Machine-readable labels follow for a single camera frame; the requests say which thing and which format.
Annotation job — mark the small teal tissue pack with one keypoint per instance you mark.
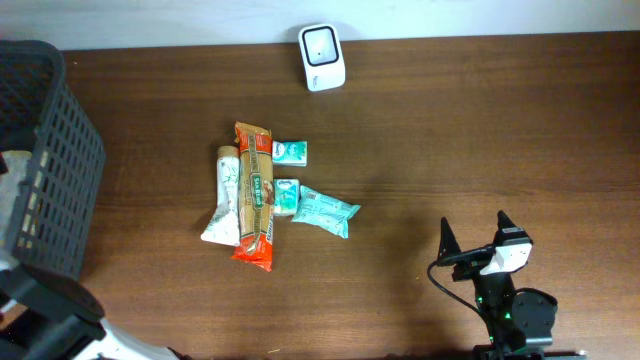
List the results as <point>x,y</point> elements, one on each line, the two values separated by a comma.
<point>287,194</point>

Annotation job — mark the white tube with cork cap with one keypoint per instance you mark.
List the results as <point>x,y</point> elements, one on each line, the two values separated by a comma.
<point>224,227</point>

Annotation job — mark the white barcode scanner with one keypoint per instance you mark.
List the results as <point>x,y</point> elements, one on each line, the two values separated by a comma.
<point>322,57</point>

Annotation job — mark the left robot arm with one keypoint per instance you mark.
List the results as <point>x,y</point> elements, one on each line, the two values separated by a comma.
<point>54,317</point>

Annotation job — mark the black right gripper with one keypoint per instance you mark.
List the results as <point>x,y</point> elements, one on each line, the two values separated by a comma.
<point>449,243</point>

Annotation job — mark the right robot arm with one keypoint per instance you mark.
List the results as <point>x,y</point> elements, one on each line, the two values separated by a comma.
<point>519,322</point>

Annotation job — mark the teal wet wipes pouch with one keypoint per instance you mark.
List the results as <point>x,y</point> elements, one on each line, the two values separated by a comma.
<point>326,212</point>

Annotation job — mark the grey plastic basket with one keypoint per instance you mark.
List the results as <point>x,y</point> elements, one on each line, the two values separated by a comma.
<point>40,114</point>

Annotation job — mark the orange spaghetti package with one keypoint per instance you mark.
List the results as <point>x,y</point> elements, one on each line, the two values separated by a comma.
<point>256,196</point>

